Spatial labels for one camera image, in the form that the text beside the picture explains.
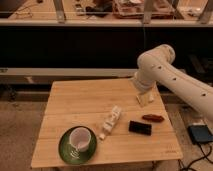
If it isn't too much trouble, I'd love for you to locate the white cup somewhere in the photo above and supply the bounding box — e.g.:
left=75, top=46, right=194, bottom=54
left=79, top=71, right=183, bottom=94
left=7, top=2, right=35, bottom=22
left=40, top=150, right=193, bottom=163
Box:
left=69, top=127, right=91, bottom=152

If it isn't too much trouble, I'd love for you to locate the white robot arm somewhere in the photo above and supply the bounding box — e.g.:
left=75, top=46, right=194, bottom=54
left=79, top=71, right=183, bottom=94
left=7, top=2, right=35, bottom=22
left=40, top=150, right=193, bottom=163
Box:
left=132, top=44, right=213, bottom=121

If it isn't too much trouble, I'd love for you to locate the blue box on floor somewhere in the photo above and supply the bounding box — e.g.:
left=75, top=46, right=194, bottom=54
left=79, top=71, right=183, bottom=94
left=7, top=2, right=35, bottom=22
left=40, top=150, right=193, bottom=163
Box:
left=187, top=125, right=213, bottom=144

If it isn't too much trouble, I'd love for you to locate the white sponge block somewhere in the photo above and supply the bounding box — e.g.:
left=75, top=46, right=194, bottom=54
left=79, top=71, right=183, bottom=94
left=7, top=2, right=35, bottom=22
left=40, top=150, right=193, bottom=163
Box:
left=137, top=93, right=154, bottom=103

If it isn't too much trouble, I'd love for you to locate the black floor cable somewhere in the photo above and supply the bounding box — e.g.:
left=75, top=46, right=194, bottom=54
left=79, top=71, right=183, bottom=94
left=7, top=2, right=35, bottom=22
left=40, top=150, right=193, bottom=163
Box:
left=178, top=143, right=213, bottom=171

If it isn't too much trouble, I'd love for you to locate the green saucer plate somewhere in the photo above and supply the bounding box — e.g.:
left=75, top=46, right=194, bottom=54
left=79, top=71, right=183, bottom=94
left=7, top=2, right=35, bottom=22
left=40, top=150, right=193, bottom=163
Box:
left=58, top=127, right=97, bottom=165

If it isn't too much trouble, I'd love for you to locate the black rectangular box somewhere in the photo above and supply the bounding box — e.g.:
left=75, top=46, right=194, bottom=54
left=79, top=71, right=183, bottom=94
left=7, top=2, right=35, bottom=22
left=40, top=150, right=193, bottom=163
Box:
left=129, top=121, right=152, bottom=135

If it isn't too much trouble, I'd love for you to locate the brown oblong object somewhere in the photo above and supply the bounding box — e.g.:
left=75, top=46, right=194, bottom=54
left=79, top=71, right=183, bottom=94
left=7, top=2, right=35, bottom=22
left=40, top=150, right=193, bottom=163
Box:
left=142, top=114, right=164, bottom=122

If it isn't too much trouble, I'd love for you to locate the small white cube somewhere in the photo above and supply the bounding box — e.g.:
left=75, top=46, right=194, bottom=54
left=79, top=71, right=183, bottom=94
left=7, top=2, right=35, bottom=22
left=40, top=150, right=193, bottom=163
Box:
left=99, top=133, right=106, bottom=140

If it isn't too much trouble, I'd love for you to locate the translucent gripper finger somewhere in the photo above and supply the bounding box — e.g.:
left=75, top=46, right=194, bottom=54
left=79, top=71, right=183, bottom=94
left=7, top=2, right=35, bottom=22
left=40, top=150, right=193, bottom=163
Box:
left=139, top=93, right=149, bottom=107

